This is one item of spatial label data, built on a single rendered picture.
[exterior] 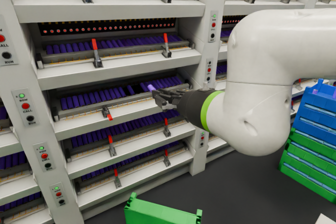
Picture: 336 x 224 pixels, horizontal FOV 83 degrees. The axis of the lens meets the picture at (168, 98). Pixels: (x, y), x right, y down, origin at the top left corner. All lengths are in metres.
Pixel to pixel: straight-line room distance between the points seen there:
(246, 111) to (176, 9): 0.53
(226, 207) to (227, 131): 0.85
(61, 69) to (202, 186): 0.93
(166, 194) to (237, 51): 0.96
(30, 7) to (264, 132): 0.61
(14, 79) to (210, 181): 1.04
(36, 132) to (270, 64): 0.68
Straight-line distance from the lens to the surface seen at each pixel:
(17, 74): 0.67
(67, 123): 0.77
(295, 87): 1.73
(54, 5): 0.64
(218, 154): 1.36
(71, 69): 0.69
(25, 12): 0.65
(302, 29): 0.31
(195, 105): 0.40
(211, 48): 0.88
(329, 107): 1.17
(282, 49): 0.30
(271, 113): 0.31
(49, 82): 0.68
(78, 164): 0.88
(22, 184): 0.91
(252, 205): 1.20
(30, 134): 0.75
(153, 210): 0.87
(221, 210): 1.14
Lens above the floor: 0.93
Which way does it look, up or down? 26 degrees down
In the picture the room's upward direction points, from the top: straight up
